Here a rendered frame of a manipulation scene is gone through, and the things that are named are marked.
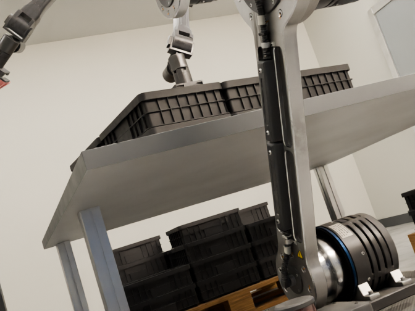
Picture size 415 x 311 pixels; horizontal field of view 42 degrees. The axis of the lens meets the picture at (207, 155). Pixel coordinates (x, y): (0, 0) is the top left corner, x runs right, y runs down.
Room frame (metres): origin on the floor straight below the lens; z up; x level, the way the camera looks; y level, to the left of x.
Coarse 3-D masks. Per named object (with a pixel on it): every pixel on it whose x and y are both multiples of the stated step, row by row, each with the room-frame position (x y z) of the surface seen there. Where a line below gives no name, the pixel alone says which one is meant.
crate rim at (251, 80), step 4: (228, 80) 1.69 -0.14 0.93; (232, 80) 1.70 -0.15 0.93; (236, 80) 1.71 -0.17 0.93; (240, 80) 1.72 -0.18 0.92; (244, 80) 1.73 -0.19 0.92; (248, 80) 1.74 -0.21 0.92; (252, 80) 1.74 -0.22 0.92; (256, 80) 1.75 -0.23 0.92; (220, 84) 1.69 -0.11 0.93; (224, 84) 1.69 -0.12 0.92; (228, 84) 1.69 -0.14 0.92; (232, 84) 1.70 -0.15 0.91; (236, 84) 1.71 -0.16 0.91; (240, 84) 1.72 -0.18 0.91; (244, 84) 1.72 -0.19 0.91; (248, 84) 1.73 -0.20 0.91; (224, 88) 1.69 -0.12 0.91
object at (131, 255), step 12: (144, 240) 3.39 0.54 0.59; (156, 240) 3.43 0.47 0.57; (120, 252) 3.33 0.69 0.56; (132, 252) 3.36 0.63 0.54; (144, 252) 3.39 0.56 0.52; (156, 252) 3.42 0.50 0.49; (120, 264) 3.33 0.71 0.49; (132, 264) 3.34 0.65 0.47; (144, 264) 3.38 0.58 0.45; (156, 264) 3.41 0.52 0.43; (120, 276) 3.31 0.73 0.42; (132, 276) 3.34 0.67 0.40; (144, 276) 3.36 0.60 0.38
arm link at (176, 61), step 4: (176, 52) 1.69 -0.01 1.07; (172, 56) 1.69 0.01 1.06; (176, 56) 1.68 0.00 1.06; (180, 56) 1.69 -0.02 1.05; (184, 56) 1.70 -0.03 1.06; (168, 60) 1.71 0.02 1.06; (172, 60) 1.69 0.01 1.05; (176, 60) 1.68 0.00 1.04; (180, 60) 1.69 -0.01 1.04; (184, 60) 1.69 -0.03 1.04; (168, 64) 1.74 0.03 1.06; (172, 64) 1.69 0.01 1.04; (176, 64) 1.68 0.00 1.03; (180, 64) 1.68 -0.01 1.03; (184, 64) 1.69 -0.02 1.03; (172, 68) 1.69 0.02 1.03; (176, 68) 1.69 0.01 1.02; (172, 72) 1.71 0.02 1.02
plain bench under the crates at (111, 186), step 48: (336, 96) 1.25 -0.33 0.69; (384, 96) 1.31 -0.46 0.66; (144, 144) 1.06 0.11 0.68; (192, 144) 1.11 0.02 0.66; (240, 144) 1.32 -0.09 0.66; (336, 144) 2.10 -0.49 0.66; (96, 192) 1.32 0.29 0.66; (144, 192) 1.62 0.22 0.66; (192, 192) 2.10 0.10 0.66; (336, 192) 2.99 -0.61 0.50; (48, 240) 2.15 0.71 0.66; (96, 240) 1.57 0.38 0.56
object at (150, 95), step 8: (176, 88) 1.59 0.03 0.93; (184, 88) 1.60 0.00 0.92; (192, 88) 1.62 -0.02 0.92; (200, 88) 1.63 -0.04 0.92; (208, 88) 1.65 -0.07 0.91; (216, 88) 1.66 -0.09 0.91; (136, 96) 1.53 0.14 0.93; (144, 96) 1.53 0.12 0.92; (152, 96) 1.54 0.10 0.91; (160, 96) 1.55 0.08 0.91; (168, 96) 1.57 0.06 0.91; (128, 104) 1.59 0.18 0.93; (136, 104) 1.55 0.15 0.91; (120, 112) 1.65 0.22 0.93; (128, 112) 1.60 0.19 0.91; (120, 120) 1.67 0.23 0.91; (112, 128) 1.73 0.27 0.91; (104, 136) 1.80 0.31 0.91
